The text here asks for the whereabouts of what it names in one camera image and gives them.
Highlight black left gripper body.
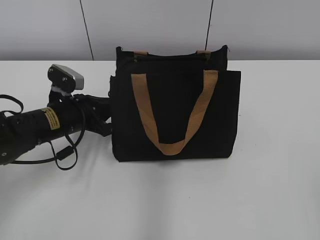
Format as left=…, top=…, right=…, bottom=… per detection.
left=48, top=91, right=112, bottom=137

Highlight black canvas bag tan handles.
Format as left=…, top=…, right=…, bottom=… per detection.
left=109, top=45, right=241, bottom=162

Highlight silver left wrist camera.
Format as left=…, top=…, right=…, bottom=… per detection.
left=47, top=64, right=84, bottom=96

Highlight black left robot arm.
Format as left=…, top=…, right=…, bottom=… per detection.
left=0, top=91, right=112, bottom=166

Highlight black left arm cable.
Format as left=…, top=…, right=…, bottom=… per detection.
left=0, top=93, right=87, bottom=172

